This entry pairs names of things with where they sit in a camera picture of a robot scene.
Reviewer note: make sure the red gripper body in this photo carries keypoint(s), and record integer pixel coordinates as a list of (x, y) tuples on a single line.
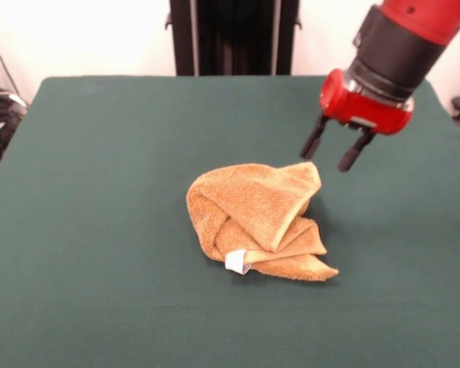
[(360, 107)]

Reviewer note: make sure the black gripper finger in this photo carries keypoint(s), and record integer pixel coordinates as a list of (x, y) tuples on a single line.
[(354, 151), (314, 138)]

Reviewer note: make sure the orange-tan terry towel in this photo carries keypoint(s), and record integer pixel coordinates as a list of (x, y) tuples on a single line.
[(245, 195)]

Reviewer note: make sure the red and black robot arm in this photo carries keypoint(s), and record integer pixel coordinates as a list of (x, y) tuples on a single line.
[(398, 50)]

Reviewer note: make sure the dark green table cloth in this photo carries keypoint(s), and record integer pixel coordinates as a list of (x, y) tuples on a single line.
[(99, 191)]

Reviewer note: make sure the black stand frame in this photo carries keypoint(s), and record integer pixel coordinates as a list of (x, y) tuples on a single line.
[(234, 38)]

